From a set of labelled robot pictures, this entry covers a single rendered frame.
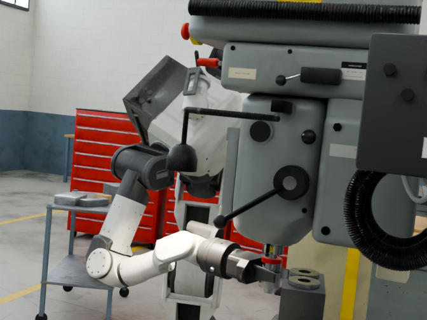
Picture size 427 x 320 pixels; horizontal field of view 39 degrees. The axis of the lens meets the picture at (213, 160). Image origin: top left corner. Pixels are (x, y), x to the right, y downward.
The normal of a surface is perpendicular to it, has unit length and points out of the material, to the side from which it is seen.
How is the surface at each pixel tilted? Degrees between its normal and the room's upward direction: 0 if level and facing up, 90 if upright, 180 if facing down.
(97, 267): 70
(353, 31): 90
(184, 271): 81
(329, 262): 90
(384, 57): 90
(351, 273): 90
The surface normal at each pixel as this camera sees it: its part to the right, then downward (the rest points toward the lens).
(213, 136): 0.51, 0.05
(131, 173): -0.51, -0.32
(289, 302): -0.16, 0.07
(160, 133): -0.46, 0.13
